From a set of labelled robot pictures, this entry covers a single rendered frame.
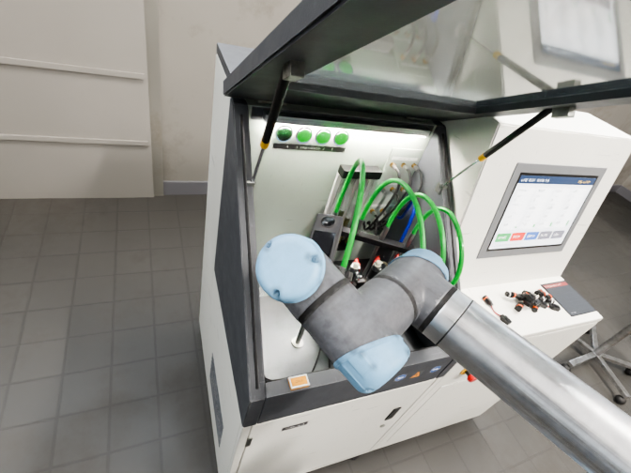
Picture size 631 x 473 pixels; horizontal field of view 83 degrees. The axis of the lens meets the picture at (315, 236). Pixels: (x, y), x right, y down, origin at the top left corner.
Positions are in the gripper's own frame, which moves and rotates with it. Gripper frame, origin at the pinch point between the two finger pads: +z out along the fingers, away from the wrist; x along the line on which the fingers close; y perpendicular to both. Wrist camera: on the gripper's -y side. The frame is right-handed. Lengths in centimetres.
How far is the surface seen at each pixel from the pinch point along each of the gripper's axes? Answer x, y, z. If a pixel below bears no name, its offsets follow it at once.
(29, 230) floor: -209, 8, 114
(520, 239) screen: 55, -31, 67
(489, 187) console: 36, -39, 42
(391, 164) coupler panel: 5, -43, 45
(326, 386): 1.1, 27.7, 27.6
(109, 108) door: -175, -76, 107
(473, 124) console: 27, -55, 34
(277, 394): -9.5, 31.0, 19.8
